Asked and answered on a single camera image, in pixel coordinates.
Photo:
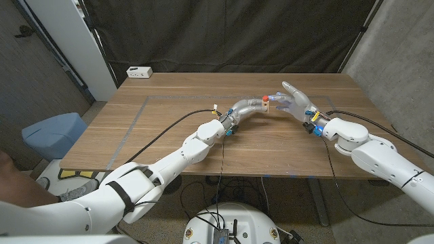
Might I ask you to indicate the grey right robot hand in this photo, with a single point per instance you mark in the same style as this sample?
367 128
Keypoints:
301 105

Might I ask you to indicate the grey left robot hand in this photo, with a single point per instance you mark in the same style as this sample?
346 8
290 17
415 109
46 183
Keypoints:
240 110

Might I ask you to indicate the wooden block with holes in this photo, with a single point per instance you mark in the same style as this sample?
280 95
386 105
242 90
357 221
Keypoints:
266 107

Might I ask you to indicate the red-headed wooden screw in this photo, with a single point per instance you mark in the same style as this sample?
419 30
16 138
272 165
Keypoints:
265 98

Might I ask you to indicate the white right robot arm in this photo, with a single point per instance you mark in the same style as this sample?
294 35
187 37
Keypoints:
376 156

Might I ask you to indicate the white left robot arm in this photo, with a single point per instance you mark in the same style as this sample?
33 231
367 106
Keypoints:
135 189

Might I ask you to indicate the black backdrop curtain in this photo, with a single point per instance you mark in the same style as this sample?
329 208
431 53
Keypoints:
223 34

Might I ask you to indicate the black backdrop stand pole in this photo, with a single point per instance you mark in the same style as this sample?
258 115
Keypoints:
362 34
98 44

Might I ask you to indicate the black round floor fan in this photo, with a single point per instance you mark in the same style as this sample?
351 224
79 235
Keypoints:
175 184

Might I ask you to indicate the grey table leg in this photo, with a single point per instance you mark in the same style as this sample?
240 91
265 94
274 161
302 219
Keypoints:
318 203

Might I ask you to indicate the white power strip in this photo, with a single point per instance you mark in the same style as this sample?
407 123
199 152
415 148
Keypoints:
139 72

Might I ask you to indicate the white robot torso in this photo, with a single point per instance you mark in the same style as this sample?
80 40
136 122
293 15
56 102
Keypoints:
251 220

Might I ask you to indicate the grey finned module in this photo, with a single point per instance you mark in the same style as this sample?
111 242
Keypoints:
220 236

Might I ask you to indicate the yellow black floor marker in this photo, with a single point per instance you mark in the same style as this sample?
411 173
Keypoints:
68 174

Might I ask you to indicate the blue stool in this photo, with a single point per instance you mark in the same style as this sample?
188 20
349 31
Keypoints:
51 135

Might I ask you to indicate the white floor board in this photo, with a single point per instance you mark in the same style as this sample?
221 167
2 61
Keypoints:
51 167

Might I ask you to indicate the person's bare leg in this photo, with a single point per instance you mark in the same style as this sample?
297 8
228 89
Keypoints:
17 186

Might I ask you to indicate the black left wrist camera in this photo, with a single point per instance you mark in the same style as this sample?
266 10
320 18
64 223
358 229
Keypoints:
232 130

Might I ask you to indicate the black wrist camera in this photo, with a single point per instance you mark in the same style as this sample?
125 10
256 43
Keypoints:
232 130
308 128

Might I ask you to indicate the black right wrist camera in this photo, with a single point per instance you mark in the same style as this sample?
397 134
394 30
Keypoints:
308 128

